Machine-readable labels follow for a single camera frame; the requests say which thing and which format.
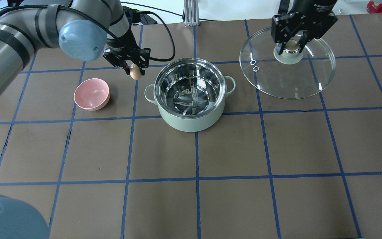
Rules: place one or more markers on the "pink bowl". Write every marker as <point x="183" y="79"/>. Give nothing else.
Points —
<point x="92" y="94"/>

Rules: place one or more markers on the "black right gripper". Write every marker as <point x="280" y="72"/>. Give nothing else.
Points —
<point x="311" y="7"/>

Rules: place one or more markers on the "brown egg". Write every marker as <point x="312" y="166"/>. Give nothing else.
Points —
<point x="135" y="72"/>

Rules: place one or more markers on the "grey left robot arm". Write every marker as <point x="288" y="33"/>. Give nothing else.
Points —
<point x="83" y="29"/>

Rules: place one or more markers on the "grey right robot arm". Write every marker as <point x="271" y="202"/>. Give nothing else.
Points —
<point x="306" y="7"/>

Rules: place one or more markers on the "light green cooking pot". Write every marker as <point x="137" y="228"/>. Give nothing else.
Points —
<point x="190" y="94"/>

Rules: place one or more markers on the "aluminium frame post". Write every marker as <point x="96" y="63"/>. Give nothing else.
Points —
<point x="191" y="13"/>

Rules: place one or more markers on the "red box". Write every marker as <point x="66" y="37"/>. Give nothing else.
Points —
<point x="374" y="6"/>

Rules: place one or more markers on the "black power adapter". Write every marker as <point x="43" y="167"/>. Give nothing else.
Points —
<point x="143" y="18"/>

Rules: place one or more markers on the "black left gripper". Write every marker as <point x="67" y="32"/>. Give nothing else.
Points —
<point x="117" y="43"/>

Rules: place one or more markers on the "round glass pot lid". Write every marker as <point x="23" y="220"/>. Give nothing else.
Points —
<point x="296" y="73"/>

